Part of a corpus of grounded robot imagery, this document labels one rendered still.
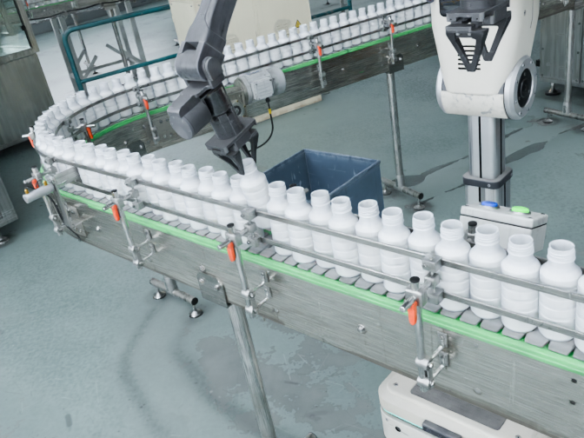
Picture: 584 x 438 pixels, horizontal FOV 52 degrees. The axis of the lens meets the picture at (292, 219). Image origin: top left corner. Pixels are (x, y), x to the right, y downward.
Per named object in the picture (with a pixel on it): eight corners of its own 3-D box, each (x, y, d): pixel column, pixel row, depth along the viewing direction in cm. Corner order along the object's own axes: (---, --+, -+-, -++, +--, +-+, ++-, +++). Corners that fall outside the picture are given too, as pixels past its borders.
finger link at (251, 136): (228, 175, 130) (210, 140, 125) (248, 155, 134) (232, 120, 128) (250, 179, 126) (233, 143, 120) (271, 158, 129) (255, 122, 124)
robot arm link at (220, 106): (225, 76, 116) (206, 75, 120) (202, 96, 113) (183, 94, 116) (239, 106, 120) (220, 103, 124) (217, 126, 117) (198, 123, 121)
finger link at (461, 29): (503, 63, 101) (503, 6, 97) (484, 76, 97) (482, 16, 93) (466, 63, 106) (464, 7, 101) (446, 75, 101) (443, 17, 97)
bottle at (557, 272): (543, 316, 102) (547, 232, 94) (581, 325, 98) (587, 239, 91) (533, 337, 98) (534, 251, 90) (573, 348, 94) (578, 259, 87)
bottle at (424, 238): (444, 301, 110) (440, 223, 102) (411, 301, 112) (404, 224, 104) (445, 282, 115) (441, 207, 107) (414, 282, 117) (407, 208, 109)
